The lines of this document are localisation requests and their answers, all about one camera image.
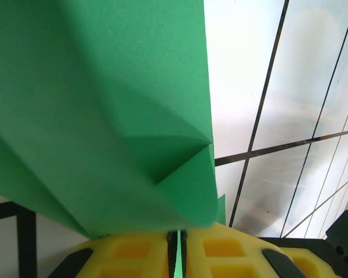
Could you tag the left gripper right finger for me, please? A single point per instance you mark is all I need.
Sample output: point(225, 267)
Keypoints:
point(235, 260)

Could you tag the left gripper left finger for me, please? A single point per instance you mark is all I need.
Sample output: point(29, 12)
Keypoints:
point(127, 260)

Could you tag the green square paper sheet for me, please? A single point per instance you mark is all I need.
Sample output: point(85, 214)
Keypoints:
point(90, 101)

